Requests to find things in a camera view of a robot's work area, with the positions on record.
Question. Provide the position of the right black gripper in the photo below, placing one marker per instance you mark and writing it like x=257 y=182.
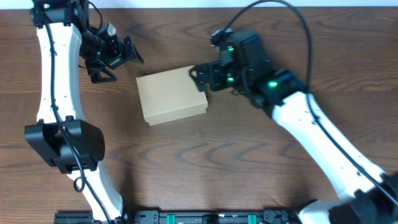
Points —
x=213 y=68

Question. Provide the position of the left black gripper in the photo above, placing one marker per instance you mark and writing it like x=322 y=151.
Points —
x=119 y=50

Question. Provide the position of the brown cardboard box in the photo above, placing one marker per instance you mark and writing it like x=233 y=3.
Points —
x=169 y=96

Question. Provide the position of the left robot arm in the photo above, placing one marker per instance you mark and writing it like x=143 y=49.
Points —
x=61 y=136

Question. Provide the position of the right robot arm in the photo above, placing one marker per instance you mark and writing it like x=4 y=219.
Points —
x=366 y=194

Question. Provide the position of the black mounting rail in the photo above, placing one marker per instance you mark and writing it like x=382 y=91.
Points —
x=209 y=217

